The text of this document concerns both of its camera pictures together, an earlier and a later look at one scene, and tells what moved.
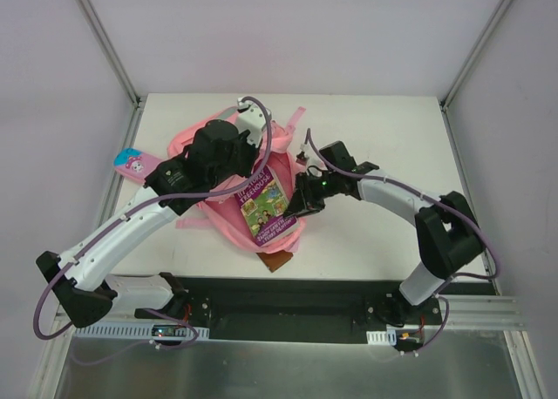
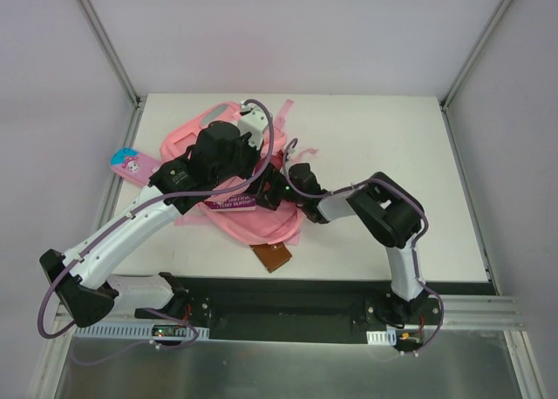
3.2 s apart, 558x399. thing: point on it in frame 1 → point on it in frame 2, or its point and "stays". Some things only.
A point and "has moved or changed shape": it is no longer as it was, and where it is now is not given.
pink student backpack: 223,215 has moved or changed shape
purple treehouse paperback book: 263,202 → 241,202
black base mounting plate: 289,308 stays
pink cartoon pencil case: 134,163 stays
